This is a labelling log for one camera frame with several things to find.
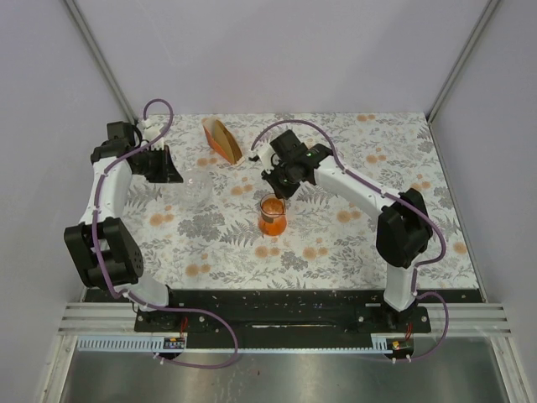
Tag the orange coffee filter box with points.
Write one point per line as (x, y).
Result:
(221, 140)

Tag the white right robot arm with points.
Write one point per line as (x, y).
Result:
(403, 232)

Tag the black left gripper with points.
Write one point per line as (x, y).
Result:
(167, 172)

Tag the clear glass dripper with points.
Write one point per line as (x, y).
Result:
(197, 186)

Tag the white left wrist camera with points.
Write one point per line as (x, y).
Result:
(151, 134)

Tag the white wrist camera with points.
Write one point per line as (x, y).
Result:
(263, 155)
(151, 134)

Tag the floral patterned tablecloth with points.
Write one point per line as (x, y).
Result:
(329, 243)

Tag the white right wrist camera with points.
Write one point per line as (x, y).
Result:
(263, 155)

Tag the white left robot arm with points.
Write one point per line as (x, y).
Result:
(104, 252)

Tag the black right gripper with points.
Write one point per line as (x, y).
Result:
(284, 193)

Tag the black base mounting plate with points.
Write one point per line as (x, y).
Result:
(199, 301)

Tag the light blue cable duct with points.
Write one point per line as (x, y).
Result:
(260, 342)

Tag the orange glass carafe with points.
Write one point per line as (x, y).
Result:
(272, 215)

